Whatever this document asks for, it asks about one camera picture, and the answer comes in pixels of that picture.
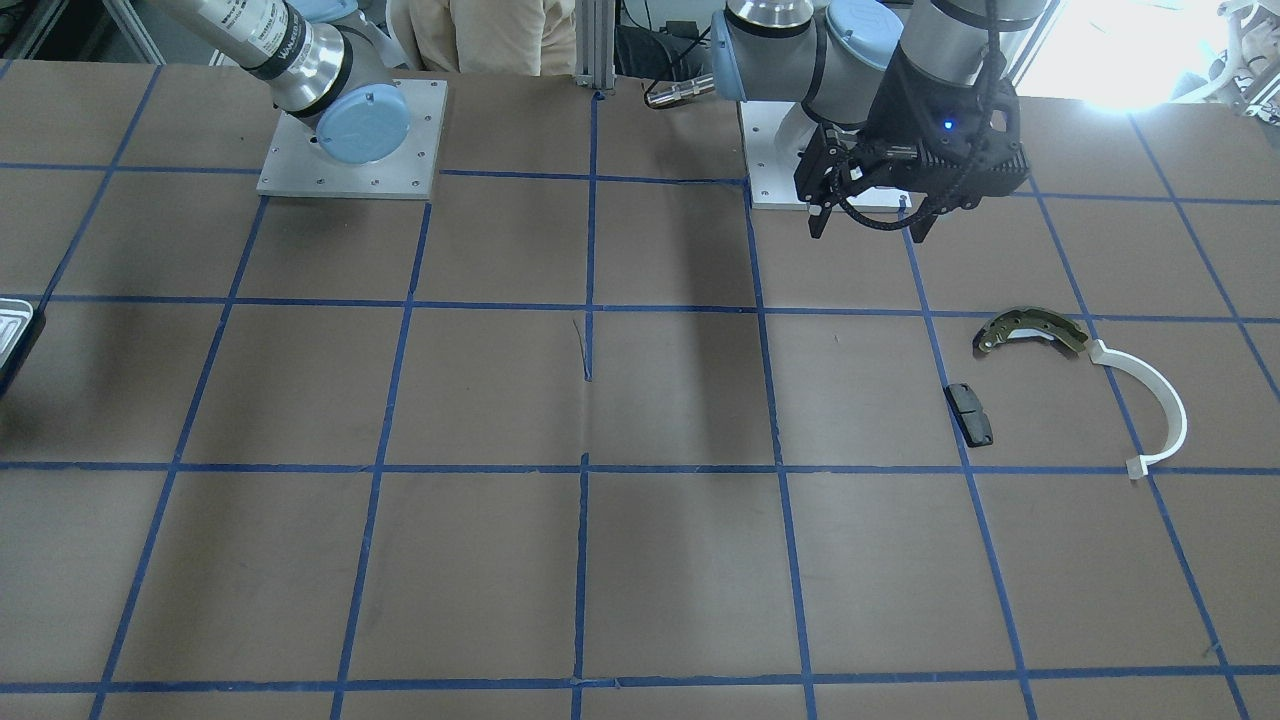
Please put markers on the person in beige shirt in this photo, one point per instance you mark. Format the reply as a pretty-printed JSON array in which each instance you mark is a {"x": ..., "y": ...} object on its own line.
[{"x": 513, "y": 38}]

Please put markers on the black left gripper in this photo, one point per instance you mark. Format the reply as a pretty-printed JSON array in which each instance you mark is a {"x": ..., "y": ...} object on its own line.
[{"x": 905, "y": 103}]

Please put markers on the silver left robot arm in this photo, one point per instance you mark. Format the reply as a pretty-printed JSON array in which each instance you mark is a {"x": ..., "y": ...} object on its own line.
[{"x": 831, "y": 61}]

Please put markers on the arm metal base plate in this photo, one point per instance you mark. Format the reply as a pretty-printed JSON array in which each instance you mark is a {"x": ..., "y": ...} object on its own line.
[
  {"x": 400, "y": 150},
  {"x": 774, "y": 135}
]

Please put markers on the aluminium frame post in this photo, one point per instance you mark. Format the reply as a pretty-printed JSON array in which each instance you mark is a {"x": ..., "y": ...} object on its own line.
[{"x": 595, "y": 28}]

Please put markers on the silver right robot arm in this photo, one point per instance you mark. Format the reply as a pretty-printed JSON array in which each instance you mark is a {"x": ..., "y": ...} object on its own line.
[{"x": 325, "y": 62}]

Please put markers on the white curved plastic part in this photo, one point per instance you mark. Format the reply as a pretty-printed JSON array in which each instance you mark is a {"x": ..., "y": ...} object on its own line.
[{"x": 1175, "y": 412}]

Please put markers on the dark grey brake pad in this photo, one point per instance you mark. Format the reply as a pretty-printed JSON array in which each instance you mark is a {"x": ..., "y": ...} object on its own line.
[{"x": 970, "y": 415}]

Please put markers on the olive metal brake shoe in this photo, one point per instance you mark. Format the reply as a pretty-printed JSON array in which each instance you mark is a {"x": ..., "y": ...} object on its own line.
[{"x": 1024, "y": 323}]

